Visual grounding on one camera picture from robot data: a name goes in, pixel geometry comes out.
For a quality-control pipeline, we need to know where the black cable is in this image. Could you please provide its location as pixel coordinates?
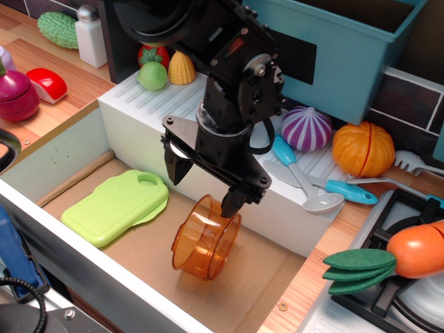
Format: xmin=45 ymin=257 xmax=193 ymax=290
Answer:
xmin=0 ymin=276 xmax=48 ymax=333

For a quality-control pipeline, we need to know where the grey metal base plate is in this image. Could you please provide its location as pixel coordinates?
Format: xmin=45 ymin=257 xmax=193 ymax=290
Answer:
xmin=20 ymin=298 xmax=115 ymax=333

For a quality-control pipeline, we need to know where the red toy tomato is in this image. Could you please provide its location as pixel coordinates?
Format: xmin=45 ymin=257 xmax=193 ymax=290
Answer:
xmin=137 ymin=45 xmax=170 ymax=69

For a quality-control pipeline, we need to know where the light green cutting board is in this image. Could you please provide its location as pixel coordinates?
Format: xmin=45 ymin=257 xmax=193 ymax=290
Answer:
xmin=61 ymin=169 xmax=169 ymax=248

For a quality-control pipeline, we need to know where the black hose left edge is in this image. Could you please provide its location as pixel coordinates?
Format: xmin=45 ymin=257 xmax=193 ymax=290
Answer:
xmin=0 ymin=128 xmax=22 ymax=173

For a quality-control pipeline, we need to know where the orange toy carrot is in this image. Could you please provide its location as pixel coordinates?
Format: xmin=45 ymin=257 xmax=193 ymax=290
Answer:
xmin=323 ymin=221 xmax=443 ymax=295

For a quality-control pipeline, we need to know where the lavender toy piece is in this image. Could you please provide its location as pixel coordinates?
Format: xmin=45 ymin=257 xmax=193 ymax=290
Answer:
xmin=0 ymin=46 xmax=17 ymax=71

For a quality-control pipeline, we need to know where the grey toy pasta server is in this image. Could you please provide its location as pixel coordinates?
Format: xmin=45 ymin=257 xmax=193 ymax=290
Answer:
xmin=345 ymin=149 xmax=444 ymax=186

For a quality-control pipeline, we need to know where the green toy apple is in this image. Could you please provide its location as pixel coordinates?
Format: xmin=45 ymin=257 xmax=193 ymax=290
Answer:
xmin=137 ymin=62 xmax=167 ymax=91

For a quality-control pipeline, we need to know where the white salt shaker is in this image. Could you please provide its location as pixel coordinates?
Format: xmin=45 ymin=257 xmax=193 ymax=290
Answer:
xmin=75 ymin=4 xmax=108 ymax=69

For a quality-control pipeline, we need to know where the orange transparent plastic pot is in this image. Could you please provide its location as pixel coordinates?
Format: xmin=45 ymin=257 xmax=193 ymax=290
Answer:
xmin=171 ymin=195 xmax=241 ymax=280

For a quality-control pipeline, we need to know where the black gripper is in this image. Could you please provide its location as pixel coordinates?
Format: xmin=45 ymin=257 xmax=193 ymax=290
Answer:
xmin=162 ymin=115 xmax=271 ymax=218

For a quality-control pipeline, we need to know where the red white toy slice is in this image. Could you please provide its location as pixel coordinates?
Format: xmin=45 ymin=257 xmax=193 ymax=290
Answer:
xmin=26 ymin=68 xmax=67 ymax=104

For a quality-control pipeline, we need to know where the grey knife blue handle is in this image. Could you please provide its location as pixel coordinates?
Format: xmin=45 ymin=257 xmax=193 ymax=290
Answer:
xmin=263 ymin=160 xmax=378 ymax=205

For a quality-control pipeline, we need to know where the black stove burner grate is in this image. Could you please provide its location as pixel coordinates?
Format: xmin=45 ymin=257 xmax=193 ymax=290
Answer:
xmin=332 ymin=189 xmax=443 ymax=332

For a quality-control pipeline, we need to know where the yellow toy corn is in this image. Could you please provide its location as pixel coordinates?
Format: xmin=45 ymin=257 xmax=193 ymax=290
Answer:
xmin=168 ymin=51 xmax=196 ymax=85

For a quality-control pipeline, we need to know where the teal plastic bin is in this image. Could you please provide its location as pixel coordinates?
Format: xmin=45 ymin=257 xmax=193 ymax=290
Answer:
xmin=243 ymin=1 xmax=426 ymax=124

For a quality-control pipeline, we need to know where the magenta toy beet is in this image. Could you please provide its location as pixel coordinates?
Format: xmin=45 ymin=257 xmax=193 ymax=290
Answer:
xmin=1 ymin=60 xmax=40 ymax=122

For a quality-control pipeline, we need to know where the grey spoon blue handle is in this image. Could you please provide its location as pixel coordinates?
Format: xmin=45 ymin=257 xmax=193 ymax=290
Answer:
xmin=272 ymin=133 xmax=345 ymax=215

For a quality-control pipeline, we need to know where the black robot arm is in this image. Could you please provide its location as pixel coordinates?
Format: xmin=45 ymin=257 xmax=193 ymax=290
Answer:
xmin=105 ymin=1 xmax=284 ymax=218

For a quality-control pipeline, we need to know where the orange toy pumpkin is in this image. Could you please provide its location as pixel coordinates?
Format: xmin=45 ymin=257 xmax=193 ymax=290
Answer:
xmin=332 ymin=121 xmax=395 ymax=178

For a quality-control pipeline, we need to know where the purple white striped onion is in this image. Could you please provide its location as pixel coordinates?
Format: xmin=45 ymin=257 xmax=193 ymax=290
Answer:
xmin=281 ymin=106 xmax=333 ymax=152

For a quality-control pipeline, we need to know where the blue clamp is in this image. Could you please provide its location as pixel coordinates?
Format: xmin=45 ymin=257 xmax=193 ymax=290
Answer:
xmin=1 ymin=206 xmax=50 ymax=293

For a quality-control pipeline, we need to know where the green toy bitter gourd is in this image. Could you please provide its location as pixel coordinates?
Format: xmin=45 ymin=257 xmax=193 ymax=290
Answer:
xmin=37 ymin=12 xmax=78 ymax=49

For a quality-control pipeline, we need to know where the white toy sink unit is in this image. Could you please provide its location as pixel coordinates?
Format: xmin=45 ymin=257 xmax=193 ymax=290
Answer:
xmin=1 ymin=75 xmax=334 ymax=332

